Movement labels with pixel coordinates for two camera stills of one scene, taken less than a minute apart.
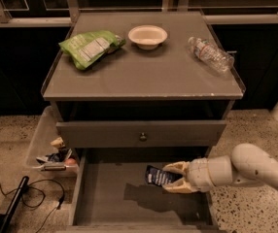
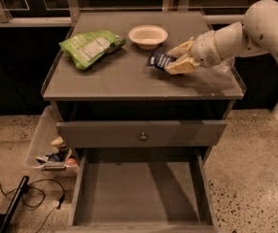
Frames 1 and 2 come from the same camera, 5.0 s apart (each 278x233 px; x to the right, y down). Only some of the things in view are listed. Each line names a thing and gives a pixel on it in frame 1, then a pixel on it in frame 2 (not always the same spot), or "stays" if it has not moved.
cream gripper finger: x=181 y=167 -> x=181 y=49
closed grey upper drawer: x=143 y=134 stays
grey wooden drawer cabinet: x=139 y=88 stays
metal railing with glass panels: x=52 y=5 stays
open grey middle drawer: x=109 y=193 stays
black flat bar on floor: x=4 y=227 stays
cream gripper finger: x=180 y=186 -> x=186 y=64
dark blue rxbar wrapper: x=159 y=177 -> x=159 y=60
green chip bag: x=86 y=48 stays
